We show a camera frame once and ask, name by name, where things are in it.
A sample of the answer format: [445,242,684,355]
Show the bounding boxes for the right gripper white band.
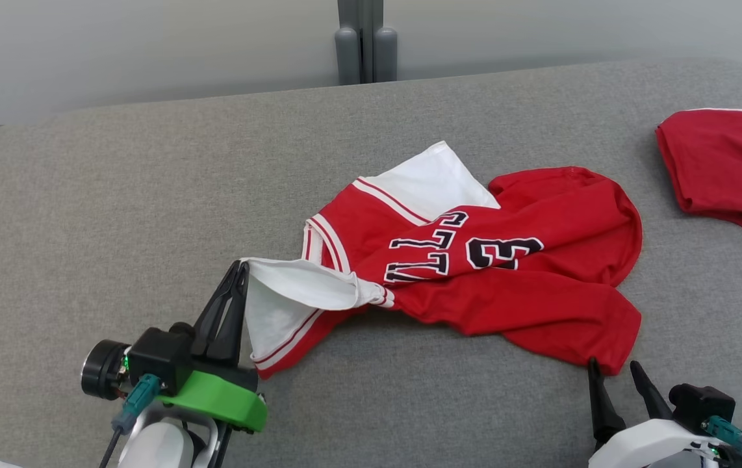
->
[587,357,724,468]

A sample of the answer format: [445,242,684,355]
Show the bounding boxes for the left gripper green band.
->
[81,260,268,433]

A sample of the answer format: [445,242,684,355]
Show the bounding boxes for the red basketball jersey white sleeves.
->
[241,140,643,380]

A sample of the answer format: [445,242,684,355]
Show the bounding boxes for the red shorts white stripe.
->
[655,107,742,236]

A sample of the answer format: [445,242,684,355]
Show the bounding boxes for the left camera cable teal plug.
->
[98,374,162,468]

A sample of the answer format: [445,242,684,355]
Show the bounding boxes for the grey cylindrical post foot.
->
[335,26,362,86]
[373,26,399,83]

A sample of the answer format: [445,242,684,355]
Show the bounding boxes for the grey vertical partition post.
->
[337,0,385,85]

